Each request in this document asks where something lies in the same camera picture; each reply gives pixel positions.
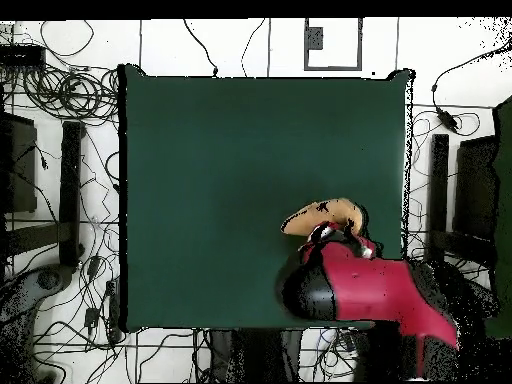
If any tan terry towel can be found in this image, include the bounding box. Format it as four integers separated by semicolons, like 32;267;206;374
279;196;367;237

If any flat black device box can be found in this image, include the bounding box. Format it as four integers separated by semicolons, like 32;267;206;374
0;44;47;69

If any black stand column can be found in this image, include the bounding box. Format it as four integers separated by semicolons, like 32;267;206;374
207;328;305;383

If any dark rectangular box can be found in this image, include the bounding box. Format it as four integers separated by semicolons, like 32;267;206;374
453;135;499;241
0;112;38;215

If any dark green table cloth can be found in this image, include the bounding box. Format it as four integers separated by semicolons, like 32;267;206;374
117;63;415;334

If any small dark grey box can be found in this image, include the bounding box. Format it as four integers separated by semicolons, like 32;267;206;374
306;26;324;51

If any black power strip with plugs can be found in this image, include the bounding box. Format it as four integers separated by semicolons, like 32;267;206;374
106;279;122;344

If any grey square floor frame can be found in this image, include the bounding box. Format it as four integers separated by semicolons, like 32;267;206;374
303;17;364;72

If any black power adapter with cable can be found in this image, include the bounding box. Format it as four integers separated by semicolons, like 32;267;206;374
430;45;512;137

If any thin black cable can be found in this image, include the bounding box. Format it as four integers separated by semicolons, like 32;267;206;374
240;17;267;78

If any black cable with plug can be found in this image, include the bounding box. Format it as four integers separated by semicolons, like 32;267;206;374
182;18;220;78

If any coiled black cable bundle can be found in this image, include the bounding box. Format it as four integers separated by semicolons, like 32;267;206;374
21;65;120;121

